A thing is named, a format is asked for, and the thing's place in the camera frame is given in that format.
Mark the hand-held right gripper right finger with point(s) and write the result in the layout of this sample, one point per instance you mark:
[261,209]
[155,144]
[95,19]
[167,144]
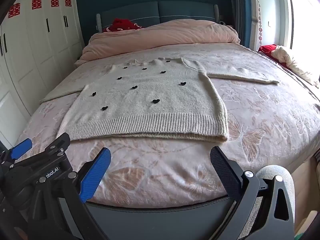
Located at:
[226,175]

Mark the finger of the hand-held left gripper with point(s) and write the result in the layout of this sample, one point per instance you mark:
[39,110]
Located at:
[22,147]
[61,140]

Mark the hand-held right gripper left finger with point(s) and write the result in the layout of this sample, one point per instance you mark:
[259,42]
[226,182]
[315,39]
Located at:
[96,177]

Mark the beige sweater with black hearts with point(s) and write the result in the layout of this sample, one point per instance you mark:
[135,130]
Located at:
[150,105]

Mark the pink butterfly bedspread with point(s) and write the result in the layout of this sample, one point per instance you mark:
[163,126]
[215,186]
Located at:
[262,120]

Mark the white wardrobe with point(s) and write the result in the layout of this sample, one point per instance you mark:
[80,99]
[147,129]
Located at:
[37,42]

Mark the red plush toy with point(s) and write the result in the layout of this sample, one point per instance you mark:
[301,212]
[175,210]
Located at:
[122,25]

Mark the red and white plush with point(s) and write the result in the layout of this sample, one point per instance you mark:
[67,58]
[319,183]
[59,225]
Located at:
[292,60]

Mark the red cushion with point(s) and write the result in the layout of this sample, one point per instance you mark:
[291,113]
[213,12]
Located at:
[267,48]

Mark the red paper decal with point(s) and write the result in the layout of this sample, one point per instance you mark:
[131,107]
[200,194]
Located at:
[55,2]
[36,3]
[68,2]
[14,10]

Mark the pink duvet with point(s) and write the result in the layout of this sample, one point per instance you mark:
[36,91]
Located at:
[162,35]

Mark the blue curtain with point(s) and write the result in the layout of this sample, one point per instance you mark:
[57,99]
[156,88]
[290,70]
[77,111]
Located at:
[242,12]

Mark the blue padded headboard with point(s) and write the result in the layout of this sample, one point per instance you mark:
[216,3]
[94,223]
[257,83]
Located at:
[175,10]

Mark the window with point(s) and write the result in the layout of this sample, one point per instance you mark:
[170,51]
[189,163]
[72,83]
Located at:
[305,17]

